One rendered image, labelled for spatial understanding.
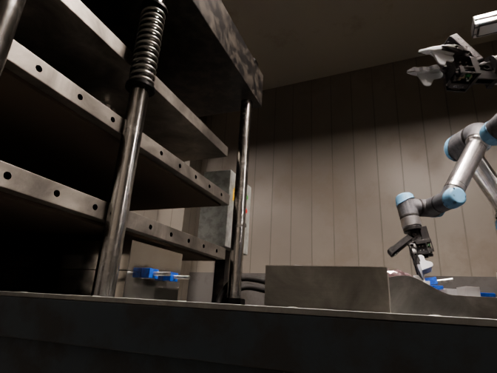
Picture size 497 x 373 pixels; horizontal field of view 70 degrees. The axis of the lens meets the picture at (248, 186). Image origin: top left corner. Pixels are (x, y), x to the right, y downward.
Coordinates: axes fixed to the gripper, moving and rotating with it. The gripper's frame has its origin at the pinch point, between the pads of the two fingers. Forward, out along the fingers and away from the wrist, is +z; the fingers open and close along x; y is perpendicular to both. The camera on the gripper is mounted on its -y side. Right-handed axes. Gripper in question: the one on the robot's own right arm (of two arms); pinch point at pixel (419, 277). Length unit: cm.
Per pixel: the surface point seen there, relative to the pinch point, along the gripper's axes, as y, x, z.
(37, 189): -77, -105, -3
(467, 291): 7.1, -40.5, 13.8
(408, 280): -7, -51, 12
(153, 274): -75, -65, 5
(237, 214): -69, -14, -34
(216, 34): -56, -67, -88
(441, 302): -1, -48, 17
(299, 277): -26, -92, 18
